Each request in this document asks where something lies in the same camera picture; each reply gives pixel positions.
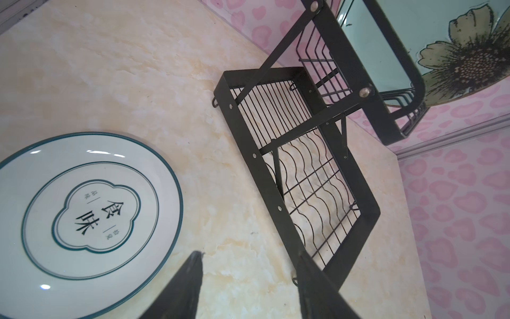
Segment light green flower plate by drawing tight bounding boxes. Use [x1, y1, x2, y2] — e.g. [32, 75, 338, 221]
[337, 1, 509, 106]

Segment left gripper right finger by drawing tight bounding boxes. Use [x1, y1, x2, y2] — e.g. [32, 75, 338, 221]
[296, 251, 359, 318]

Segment aluminium frame post right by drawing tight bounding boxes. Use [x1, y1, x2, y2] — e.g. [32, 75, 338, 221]
[395, 114, 509, 160]

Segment white plate black rings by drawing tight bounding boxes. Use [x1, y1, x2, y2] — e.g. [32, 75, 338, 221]
[0, 132, 184, 319]

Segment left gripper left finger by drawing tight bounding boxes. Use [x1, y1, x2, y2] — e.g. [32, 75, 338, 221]
[140, 251, 203, 318]

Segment black wire dish rack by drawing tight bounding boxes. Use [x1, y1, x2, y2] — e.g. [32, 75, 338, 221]
[212, 1, 427, 287]

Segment aluminium floor rail left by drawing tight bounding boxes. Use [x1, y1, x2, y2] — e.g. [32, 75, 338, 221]
[0, 0, 47, 35]

